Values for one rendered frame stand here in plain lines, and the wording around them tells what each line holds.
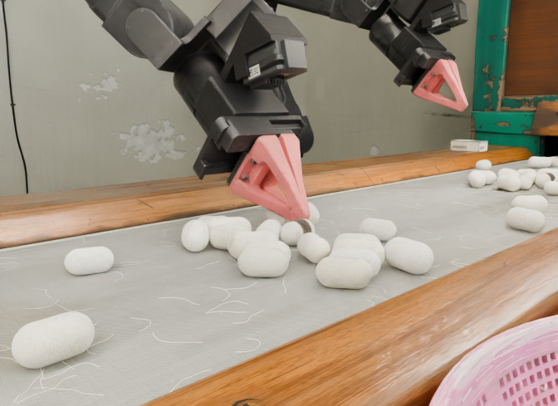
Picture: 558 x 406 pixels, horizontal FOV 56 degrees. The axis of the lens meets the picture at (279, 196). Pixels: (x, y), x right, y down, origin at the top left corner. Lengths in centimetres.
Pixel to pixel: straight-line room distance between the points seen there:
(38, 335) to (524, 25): 119
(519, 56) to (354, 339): 114
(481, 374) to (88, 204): 39
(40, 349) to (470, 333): 17
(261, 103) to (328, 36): 207
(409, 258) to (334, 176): 36
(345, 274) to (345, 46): 219
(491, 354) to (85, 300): 22
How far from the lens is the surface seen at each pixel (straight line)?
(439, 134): 221
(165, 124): 276
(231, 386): 17
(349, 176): 72
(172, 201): 54
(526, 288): 28
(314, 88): 258
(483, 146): 109
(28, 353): 25
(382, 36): 90
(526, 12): 131
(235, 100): 48
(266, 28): 45
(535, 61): 129
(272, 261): 34
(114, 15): 56
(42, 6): 252
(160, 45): 53
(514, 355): 21
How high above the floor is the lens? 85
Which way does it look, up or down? 10 degrees down
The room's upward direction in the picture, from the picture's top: straight up
